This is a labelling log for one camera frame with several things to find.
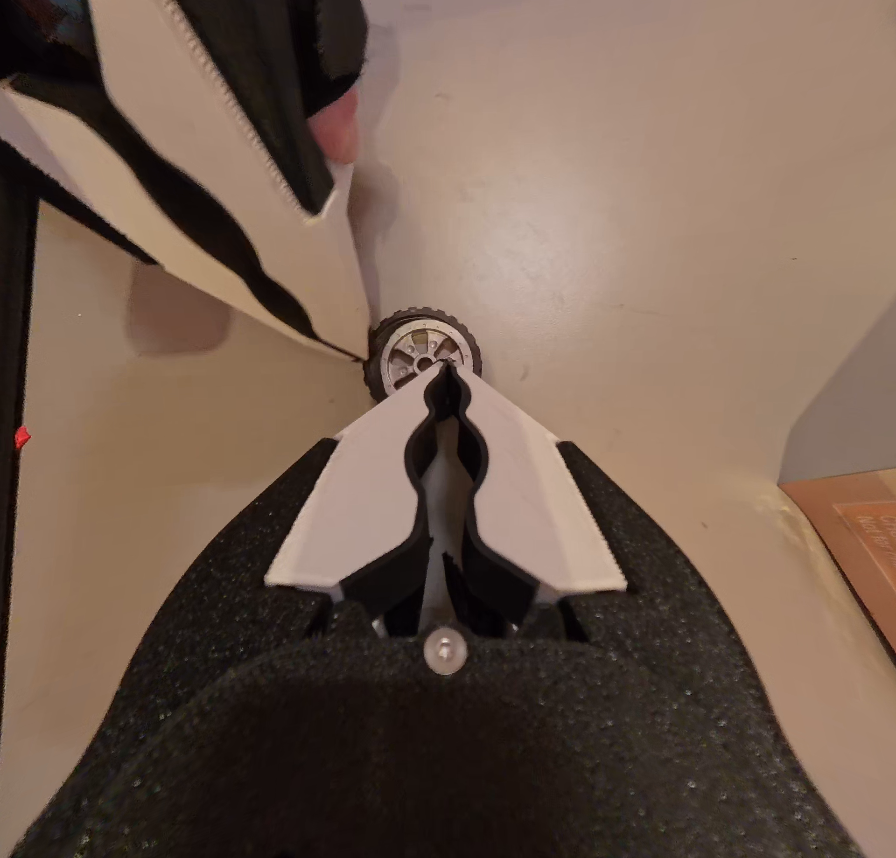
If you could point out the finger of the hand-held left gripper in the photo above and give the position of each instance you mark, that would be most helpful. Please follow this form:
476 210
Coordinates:
196 116
91 172

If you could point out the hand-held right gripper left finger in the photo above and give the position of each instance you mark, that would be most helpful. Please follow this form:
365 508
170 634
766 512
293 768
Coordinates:
343 515

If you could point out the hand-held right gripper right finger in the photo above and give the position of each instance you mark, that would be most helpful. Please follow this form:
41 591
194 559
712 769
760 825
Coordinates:
546 515

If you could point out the black toy wheel grey rim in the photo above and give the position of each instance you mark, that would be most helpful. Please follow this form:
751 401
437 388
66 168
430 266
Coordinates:
427 354

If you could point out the person's left hand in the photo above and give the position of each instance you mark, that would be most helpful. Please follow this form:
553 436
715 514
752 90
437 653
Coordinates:
339 130

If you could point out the black perforated mat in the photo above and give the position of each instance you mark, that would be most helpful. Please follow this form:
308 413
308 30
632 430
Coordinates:
14 382

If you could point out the small red piece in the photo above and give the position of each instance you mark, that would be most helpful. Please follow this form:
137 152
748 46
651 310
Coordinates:
22 437

